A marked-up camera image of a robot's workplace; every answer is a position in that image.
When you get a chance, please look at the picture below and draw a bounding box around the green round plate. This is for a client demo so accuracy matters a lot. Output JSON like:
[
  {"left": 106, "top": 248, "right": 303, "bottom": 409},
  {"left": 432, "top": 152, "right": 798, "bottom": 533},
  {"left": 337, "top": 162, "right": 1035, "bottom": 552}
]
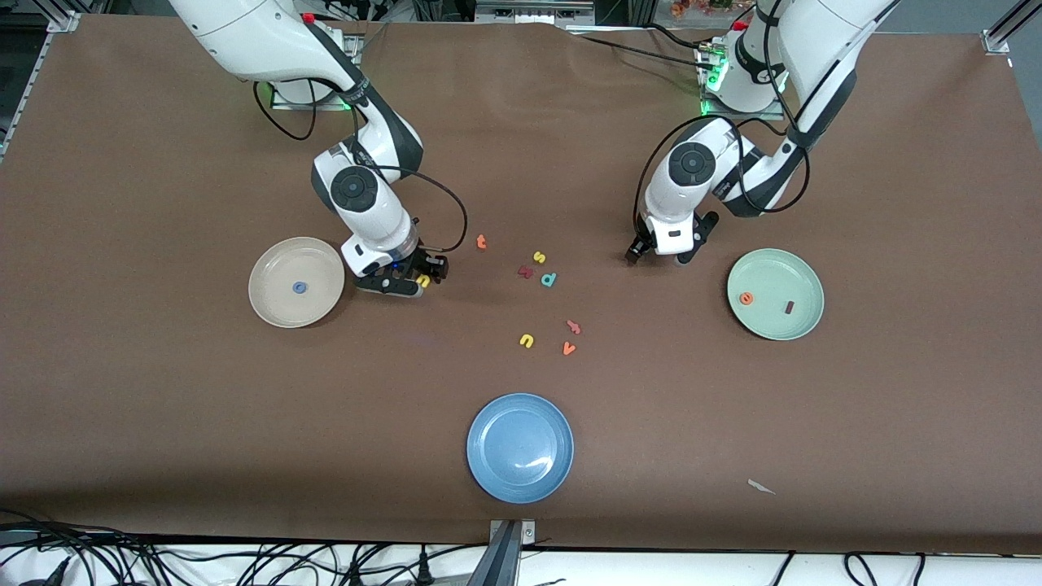
[{"left": 726, "top": 248, "right": 825, "bottom": 341}]

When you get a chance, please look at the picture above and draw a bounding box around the beige round plate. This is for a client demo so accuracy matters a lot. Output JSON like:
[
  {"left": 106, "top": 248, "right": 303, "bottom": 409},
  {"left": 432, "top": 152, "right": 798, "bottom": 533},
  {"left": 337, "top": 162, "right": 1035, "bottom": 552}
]
[{"left": 248, "top": 237, "right": 346, "bottom": 329}]

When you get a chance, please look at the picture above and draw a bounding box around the blue round plate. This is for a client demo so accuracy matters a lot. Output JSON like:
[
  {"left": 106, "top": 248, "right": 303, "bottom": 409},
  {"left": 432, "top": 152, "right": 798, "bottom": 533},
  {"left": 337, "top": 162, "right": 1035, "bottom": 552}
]
[{"left": 466, "top": 393, "right": 575, "bottom": 505}]

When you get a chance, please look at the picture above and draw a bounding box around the grey power strip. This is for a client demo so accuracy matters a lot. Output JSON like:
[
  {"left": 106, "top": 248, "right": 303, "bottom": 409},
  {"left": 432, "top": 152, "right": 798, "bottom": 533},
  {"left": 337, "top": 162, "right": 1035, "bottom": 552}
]
[{"left": 476, "top": 0, "right": 595, "bottom": 25}]

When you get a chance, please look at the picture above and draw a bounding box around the brown table cover sheet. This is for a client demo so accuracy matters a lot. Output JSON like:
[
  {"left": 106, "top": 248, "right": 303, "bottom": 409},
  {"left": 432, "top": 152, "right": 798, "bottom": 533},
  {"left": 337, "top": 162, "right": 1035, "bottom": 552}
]
[{"left": 0, "top": 15, "right": 1042, "bottom": 556}]

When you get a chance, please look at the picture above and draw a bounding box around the dark grey mounting pole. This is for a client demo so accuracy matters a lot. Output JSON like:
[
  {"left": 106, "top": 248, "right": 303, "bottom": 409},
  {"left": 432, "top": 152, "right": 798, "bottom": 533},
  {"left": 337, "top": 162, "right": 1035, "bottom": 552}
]
[{"left": 466, "top": 521, "right": 522, "bottom": 586}]

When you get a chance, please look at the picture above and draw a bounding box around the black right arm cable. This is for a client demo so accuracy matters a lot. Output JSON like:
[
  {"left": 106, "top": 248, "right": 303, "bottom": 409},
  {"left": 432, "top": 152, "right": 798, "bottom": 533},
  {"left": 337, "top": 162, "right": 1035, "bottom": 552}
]
[{"left": 253, "top": 80, "right": 469, "bottom": 253}]

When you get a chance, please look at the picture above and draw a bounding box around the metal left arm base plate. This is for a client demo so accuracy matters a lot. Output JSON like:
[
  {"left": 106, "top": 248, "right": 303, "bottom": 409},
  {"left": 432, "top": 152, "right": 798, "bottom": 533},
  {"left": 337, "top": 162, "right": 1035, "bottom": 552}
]
[{"left": 700, "top": 41, "right": 786, "bottom": 121}]

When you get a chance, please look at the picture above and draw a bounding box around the black cable to base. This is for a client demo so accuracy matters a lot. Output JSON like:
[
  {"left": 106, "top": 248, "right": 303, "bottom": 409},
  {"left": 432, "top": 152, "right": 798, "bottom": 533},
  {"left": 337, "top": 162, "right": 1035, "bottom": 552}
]
[{"left": 570, "top": 33, "right": 717, "bottom": 74}]

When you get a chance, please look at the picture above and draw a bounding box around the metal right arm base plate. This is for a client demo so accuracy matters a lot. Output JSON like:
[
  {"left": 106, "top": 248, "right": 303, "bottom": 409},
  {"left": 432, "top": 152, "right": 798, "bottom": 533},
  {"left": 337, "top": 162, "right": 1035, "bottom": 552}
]
[{"left": 270, "top": 77, "right": 360, "bottom": 111}]

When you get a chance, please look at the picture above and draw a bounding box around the silver metal bracket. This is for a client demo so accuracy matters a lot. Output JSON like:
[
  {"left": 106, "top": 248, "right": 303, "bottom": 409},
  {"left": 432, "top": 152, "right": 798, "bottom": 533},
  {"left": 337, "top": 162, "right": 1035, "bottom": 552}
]
[{"left": 488, "top": 518, "right": 537, "bottom": 548}]

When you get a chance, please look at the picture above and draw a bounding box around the aluminium frame profile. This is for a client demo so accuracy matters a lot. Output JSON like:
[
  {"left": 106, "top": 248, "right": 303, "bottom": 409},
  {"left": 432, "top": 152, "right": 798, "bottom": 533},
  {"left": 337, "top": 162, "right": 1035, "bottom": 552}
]
[
  {"left": 981, "top": 0, "right": 1028, "bottom": 54},
  {"left": 0, "top": 8, "right": 82, "bottom": 160}
]

